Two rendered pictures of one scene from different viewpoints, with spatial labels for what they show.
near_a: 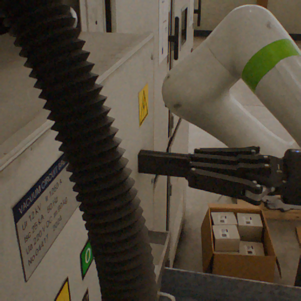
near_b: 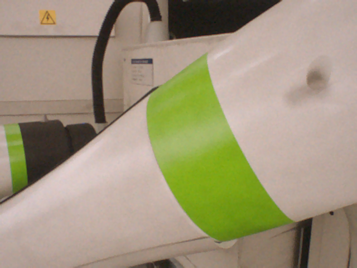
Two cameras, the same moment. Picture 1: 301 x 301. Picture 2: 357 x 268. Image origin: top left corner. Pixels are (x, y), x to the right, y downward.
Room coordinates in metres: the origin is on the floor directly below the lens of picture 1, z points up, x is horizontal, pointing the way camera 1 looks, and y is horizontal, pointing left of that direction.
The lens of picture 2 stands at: (0.90, -0.41, 1.35)
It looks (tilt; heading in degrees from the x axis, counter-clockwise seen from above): 13 degrees down; 137
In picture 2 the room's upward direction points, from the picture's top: straight up
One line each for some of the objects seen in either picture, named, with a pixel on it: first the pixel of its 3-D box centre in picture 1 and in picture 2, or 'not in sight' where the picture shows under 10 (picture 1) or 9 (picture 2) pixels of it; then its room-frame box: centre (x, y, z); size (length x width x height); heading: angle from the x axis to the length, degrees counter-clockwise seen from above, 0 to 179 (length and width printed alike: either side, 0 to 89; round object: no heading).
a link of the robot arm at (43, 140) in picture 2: not in sight; (46, 157); (0.46, -0.24, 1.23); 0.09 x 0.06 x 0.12; 168
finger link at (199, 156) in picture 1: (227, 165); not in sight; (0.51, -0.11, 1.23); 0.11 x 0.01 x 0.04; 76
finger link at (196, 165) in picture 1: (226, 174); not in sight; (0.48, -0.10, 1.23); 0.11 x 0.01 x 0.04; 80
